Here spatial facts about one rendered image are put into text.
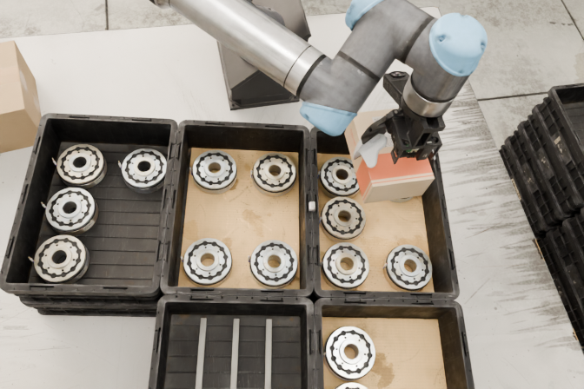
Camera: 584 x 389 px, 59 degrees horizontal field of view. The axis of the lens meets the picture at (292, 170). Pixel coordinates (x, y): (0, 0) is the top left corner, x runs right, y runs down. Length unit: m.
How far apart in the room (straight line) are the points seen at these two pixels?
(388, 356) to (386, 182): 0.39
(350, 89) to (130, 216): 0.66
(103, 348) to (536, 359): 1.00
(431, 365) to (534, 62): 2.04
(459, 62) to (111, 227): 0.82
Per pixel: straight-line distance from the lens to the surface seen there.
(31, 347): 1.34
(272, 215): 1.21
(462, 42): 0.72
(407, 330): 1.19
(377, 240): 1.23
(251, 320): 1.14
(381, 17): 0.76
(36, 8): 2.87
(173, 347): 1.14
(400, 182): 0.96
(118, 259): 1.20
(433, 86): 0.77
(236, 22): 0.79
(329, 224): 1.19
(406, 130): 0.88
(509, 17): 3.09
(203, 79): 1.57
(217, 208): 1.21
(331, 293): 1.06
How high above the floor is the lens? 1.94
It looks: 62 degrees down
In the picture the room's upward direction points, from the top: 12 degrees clockwise
